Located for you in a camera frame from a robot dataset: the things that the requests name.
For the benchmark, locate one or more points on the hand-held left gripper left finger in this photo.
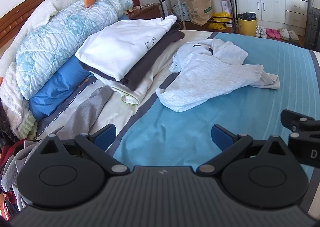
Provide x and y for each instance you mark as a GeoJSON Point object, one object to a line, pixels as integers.
{"type": "Point", "coordinates": [106, 135]}

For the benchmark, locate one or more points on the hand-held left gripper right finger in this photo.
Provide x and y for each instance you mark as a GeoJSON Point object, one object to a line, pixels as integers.
{"type": "Point", "coordinates": [221, 137]}

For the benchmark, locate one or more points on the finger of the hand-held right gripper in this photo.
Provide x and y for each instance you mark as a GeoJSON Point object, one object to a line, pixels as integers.
{"type": "Point", "coordinates": [291, 117]}

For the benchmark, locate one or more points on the light grey fleece sweatshirt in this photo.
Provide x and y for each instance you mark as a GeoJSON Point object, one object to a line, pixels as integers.
{"type": "Point", "coordinates": [207, 76]}

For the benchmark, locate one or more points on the pile of mixed clothes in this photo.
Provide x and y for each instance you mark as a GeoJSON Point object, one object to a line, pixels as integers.
{"type": "Point", "coordinates": [12, 167]}

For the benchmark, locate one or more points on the grey mesh garment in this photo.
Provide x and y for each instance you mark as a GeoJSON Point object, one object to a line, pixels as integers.
{"type": "Point", "coordinates": [92, 107]}

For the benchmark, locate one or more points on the cream waffle folded garment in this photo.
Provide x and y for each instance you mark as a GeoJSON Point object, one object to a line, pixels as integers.
{"type": "Point", "coordinates": [135, 93]}

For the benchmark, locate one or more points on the blue pillow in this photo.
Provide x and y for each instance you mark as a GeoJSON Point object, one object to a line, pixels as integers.
{"type": "Point", "coordinates": [57, 86]}

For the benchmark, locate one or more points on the dark brown folded garment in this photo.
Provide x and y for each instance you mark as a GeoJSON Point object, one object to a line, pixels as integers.
{"type": "Point", "coordinates": [147, 66]}

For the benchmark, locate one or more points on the pink slippers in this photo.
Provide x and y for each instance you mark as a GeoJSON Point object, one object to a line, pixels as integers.
{"type": "Point", "coordinates": [273, 33]}

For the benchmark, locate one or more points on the black suitcase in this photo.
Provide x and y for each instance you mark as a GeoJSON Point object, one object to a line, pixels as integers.
{"type": "Point", "coordinates": [313, 31]}

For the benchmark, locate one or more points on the white folded sweatshirt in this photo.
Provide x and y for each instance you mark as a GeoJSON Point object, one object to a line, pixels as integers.
{"type": "Point", "coordinates": [120, 46]}

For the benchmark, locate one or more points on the white sneakers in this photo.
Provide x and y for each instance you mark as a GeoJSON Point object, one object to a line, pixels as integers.
{"type": "Point", "coordinates": [260, 31]}

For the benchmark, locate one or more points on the yellow trash bin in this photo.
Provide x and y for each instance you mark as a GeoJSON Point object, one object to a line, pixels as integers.
{"type": "Point", "coordinates": [247, 26]}

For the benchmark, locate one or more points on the white knit blanket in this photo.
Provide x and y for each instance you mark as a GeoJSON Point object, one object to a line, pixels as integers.
{"type": "Point", "coordinates": [12, 97]}

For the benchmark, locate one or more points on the light blue quilted blanket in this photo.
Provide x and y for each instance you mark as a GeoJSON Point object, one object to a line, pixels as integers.
{"type": "Point", "coordinates": [62, 41]}

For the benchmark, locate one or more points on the yellow plastic bag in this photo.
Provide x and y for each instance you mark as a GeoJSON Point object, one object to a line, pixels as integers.
{"type": "Point", "coordinates": [221, 20]}

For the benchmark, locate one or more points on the black metal garment rack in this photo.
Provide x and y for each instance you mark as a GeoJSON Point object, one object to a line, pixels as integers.
{"type": "Point", "coordinates": [231, 16]}

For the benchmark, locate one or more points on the wooden nightstand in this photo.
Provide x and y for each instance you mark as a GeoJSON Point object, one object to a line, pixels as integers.
{"type": "Point", "coordinates": [145, 11]}

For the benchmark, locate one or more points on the brown paper bag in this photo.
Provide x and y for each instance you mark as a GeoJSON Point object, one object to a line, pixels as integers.
{"type": "Point", "coordinates": [198, 9]}

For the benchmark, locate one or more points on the pink white shopping bag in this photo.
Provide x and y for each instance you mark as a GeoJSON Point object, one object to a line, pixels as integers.
{"type": "Point", "coordinates": [225, 4]}

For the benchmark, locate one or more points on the white blue plastic bag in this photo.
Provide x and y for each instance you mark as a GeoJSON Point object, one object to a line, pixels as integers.
{"type": "Point", "coordinates": [180, 11]}

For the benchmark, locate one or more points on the wooden headboard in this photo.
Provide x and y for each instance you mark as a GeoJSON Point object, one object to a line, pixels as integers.
{"type": "Point", "coordinates": [17, 14]}

